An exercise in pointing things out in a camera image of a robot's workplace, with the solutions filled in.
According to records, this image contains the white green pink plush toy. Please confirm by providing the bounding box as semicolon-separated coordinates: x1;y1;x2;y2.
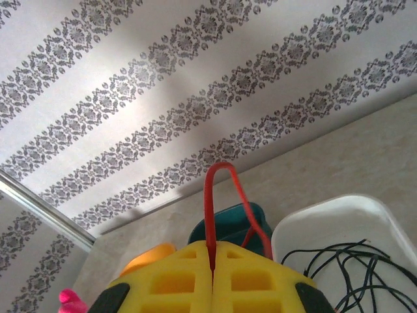
58;288;89;313

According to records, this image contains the teal plastic bin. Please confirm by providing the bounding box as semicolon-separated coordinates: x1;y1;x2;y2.
188;201;273;259

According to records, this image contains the aluminium frame post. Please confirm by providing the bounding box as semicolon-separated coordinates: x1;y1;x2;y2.
0;168;97;254

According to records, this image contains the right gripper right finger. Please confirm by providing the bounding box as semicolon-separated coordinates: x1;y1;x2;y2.
212;240;337;313

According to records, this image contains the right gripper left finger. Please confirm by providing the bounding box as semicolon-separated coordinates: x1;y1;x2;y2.
89;241;213;313

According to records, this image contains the red cable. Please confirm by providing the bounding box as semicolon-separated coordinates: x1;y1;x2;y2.
203;162;274;273

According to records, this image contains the black cable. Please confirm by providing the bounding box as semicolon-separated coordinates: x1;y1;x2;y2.
281;239;417;313

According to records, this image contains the white plastic bin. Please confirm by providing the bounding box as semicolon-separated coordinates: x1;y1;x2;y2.
270;194;417;313

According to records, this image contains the yellow plastic bin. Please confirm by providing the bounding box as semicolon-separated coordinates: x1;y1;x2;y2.
120;243;179;278

